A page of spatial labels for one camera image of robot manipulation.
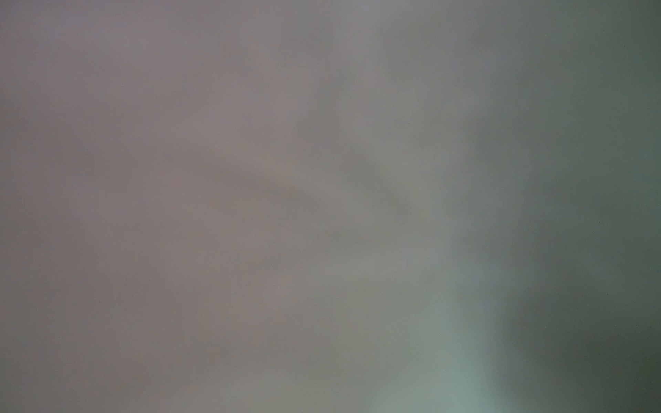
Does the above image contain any white plastic bag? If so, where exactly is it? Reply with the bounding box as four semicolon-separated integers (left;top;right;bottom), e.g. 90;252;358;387
1;1;660;412

